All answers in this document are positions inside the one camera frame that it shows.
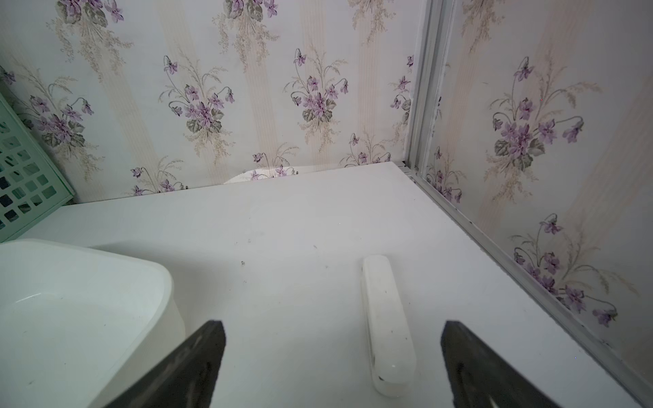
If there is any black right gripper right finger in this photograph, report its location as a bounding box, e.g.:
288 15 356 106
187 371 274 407
440 321 558 407

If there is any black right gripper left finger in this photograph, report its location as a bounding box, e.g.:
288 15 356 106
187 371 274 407
107 321 226 407

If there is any white plastic storage box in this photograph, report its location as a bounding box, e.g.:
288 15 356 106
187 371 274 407
1 239 186 407

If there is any green desk file organizer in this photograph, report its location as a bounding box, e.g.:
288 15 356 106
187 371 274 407
1 99 75 242

